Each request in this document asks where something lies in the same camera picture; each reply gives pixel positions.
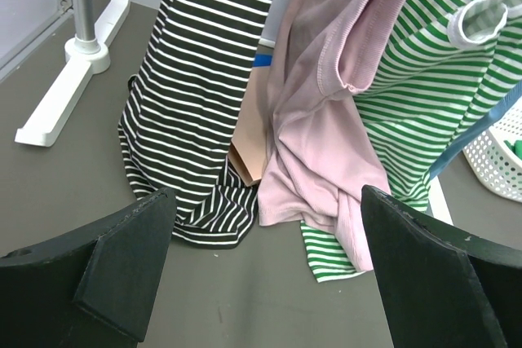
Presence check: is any black white striped tank top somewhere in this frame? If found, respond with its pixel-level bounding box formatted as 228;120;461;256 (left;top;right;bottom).
117;0;272;249

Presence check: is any blue tank top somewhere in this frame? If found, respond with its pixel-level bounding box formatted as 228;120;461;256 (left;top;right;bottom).
429;81;521;179

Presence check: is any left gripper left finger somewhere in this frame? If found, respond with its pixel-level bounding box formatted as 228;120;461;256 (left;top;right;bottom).
1;187;176;347

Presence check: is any pink tank top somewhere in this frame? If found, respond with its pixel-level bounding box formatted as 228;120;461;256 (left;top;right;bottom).
258;0;405;271

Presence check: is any white plastic basket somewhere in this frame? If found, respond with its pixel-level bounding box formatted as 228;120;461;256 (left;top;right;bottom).
462;101;521;203

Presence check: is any green white striped tank top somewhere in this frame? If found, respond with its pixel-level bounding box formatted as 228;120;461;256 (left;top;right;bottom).
301;0;521;282

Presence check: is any green garment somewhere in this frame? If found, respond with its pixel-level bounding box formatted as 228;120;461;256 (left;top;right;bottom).
504;139;522;160

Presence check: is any brown cardboard sheet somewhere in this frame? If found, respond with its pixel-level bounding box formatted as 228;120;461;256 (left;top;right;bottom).
228;66;270;186

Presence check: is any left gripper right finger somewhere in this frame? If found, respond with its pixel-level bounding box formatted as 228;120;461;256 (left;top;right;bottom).
361;185;521;347

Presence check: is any blue flat object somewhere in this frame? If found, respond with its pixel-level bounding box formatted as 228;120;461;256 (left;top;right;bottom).
253;54;272;68

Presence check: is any white clothes rack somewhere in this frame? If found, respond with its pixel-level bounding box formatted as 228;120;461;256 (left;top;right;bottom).
15;0;131;148

